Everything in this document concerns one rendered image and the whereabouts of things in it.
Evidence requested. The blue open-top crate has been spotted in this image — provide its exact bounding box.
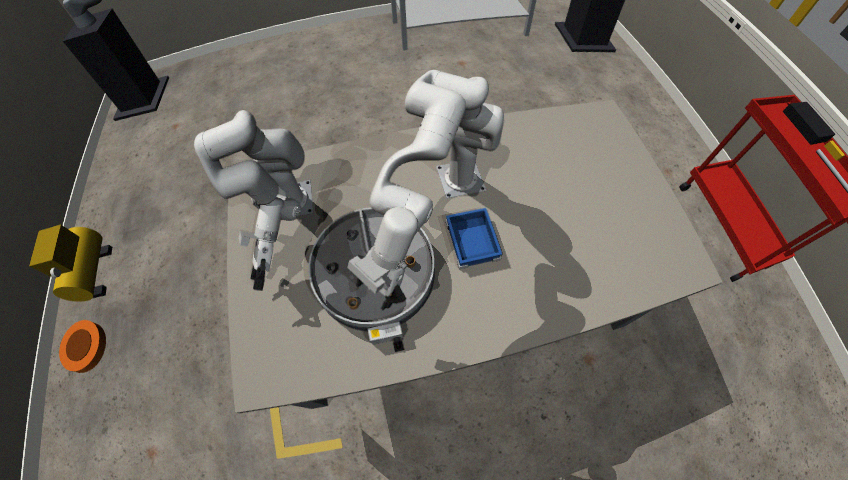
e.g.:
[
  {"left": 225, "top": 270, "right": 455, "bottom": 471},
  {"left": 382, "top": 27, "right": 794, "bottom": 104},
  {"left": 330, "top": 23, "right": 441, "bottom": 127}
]
[{"left": 446, "top": 208, "right": 502, "bottom": 266}]

